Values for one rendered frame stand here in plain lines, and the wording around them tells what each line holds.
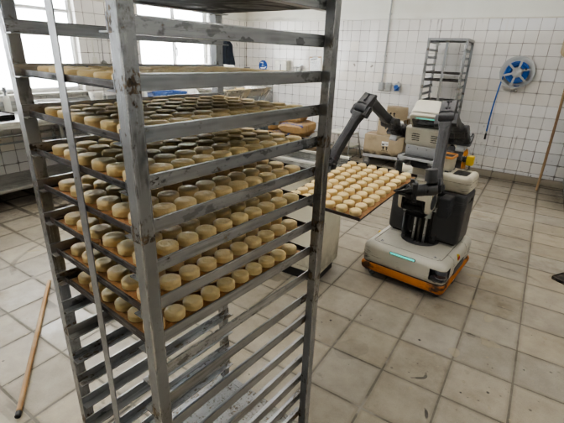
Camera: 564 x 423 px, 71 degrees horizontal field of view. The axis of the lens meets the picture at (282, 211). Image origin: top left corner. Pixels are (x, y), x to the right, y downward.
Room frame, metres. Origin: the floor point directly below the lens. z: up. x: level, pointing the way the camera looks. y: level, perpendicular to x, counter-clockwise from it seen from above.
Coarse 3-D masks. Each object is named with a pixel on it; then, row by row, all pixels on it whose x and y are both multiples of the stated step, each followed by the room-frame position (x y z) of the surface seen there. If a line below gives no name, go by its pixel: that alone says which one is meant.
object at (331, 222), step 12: (288, 156) 2.92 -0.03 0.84; (300, 180) 2.55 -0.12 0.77; (288, 216) 2.59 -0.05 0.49; (300, 216) 2.54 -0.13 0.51; (336, 216) 2.66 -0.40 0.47; (324, 228) 2.48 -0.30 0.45; (336, 228) 2.68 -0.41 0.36; (300, 240) 2.54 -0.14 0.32; (324, 240) 2.50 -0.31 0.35; (336, 240) 2.70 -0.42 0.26; (324, 252) 2.51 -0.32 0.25; (336, 252) 2.72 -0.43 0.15; (300, 264) 2.53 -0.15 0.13; (324, 264) 2.53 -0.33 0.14
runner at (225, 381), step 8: (296, 320) 1.15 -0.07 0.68; (304, 320) 1.14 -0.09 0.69; (288, 328) 1.07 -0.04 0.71; (296, 328) 1.11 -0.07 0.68; (280, 336) 1.04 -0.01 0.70; (272, 344) 1.01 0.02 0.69; (256, 352) 0.98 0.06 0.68; (264, 352) 0.98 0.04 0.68; (248, 360) 0.92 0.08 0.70; (256, 360) 0.95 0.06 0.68; (240, 368) 0.89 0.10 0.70; (232, 376) 0.87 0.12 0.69; (216, 384) 0.85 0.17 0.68; (224, 384) 0.84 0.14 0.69; (208, 392) 0.80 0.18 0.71; (216, 392) 0.82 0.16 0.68; (200, 400) 0.77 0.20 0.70; (208, 400) 0.79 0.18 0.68; (192, 408) 0.75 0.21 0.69; (176, 416) 0.72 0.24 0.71; (184, 416) 0.73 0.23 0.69
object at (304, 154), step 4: (296, 152) 2.91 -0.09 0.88; (300, 152) 2.89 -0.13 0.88; (304, 152) 2.88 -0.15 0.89; (308, 152) 2.86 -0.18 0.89; (312, 152) 2.84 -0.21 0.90; (296, 156) 2.91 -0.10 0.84; (300, 156) 2.89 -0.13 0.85; (304, 156) 2.88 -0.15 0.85; (308, 156) 2.86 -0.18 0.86; (312, 156) 2.84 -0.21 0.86; (340, 156) 2.74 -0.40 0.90; (344, 156) 2.73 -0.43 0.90; (340, 160) 2.74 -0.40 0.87; (344, 160) 2.72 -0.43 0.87
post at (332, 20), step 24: (336, 0) 1.13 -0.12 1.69; (336, 24) 1.14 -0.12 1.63; (336, 48) 1.14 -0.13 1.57; (336, 72) 1.15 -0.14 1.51; (312, 216) 1.15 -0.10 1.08; (312, 240) 1.14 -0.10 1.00; (312, 264) 1.14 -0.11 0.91; (312, 288) 1.13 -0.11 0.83; (312, 312) 1.13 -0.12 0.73; (312, 336) 1.14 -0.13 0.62; (312, 360) 1.15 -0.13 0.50
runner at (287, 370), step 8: (296, 360) 1.12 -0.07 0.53; (288, 368) 1.08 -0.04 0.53; (280, 376) 1.05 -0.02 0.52; (272, 384) 1.01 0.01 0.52; (264, 392) 0.98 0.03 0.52; (248, 400) 0.96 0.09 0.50; (256, 400) 0.95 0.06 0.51; (240, 408) 0.93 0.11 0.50; (248, 408) 0.92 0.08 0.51; (232, 416) 0.90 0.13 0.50; (240, 416) 0.89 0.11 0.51
